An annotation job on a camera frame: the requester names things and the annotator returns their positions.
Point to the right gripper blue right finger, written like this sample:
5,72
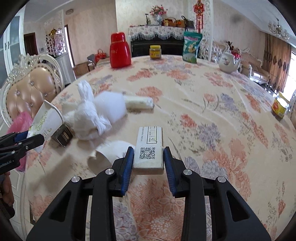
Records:
170,171

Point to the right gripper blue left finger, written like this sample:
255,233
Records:
127,170

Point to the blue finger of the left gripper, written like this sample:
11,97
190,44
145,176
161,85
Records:
21,136
32,142

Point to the white qr code box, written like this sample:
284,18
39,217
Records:
148,156

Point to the green white paper packet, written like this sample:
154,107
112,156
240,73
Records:
47,120

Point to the black carton box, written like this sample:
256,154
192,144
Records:
62,135

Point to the white plastic bag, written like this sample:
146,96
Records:
83,117

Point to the white foam block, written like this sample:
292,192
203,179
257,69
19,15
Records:
111,105

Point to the left hand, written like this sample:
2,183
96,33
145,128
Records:
6,189

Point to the floral tablecloth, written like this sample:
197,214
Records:
218,124

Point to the tufted beige dining chair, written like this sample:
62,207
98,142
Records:
32,80

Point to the yellow lid jar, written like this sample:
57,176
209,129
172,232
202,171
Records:
155,52

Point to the red handbag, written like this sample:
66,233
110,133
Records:
100,55

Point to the red thermos jug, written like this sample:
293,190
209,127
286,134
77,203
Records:
119,51

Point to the white floral teapot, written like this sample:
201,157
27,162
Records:
228,63

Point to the black piano with lace cover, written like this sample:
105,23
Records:
170,39

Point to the green snack bag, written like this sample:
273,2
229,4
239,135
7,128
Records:
191,46

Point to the cream sofa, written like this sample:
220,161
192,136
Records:
249,65

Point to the black handbag on piano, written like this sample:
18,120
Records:
188,23

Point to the flower vase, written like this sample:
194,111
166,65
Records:
157,12

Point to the brown curtain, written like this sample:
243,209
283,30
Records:
276,61

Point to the red chinese knot ornament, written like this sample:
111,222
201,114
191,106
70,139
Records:
199,9

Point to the chandelier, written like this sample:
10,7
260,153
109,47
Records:
277,30

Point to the white cabinet wall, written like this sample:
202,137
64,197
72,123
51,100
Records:
12,44

